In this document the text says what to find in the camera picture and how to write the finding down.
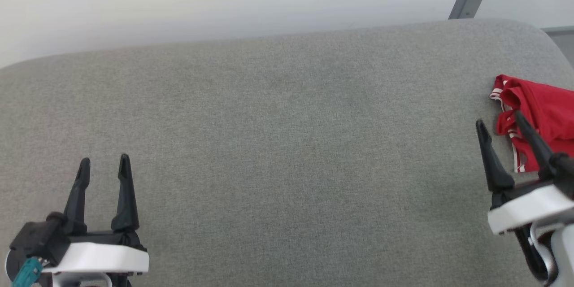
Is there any grey metal mounting plate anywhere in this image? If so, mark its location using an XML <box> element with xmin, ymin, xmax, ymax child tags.
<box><xmin>462</xmin><ymin>0</ymin><xmax>485</xmax><ymax>20</ymax></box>

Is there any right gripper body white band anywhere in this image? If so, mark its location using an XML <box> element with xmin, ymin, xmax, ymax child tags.
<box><xmin>487</xmin><ymin>178</ymin><xmax>574</xmax><ymax>236</ymax></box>

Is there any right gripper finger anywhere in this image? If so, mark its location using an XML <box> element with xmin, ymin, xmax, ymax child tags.
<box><xmin>514</xmin><ymin>111</ymin><xmax>560</xmax><ymax>180</ymax></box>
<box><xmin>475</xmin><ymin>119</ymin><xmax>516</xmax><ymax>193</ymax></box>

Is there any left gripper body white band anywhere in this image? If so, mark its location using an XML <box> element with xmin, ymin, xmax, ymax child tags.
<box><xmin>42</xmin><ymin>229</ymin><xmax>150</xmax><ymax>278</ymax></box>

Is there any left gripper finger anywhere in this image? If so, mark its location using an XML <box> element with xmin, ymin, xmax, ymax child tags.
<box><xmin>62</xmin><ymin>157</ymin><xmax>91</xmax><ymax>235</ymax></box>
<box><xmin>110</xmin><ymin>153</ymin><xmax>140</xmax><ymax>234</ymax></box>

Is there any teal cable connector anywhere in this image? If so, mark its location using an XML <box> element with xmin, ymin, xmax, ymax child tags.
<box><xmin>11</xmin><ymin>257</ymin><xmax>44</xmax><ymax>287</ymax></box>

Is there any red and white shirt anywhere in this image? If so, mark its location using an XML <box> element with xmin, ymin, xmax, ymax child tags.
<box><xmin>489</xmin><ymin>74</ymin><xmax>574</xmax><ymax>174</ymax></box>

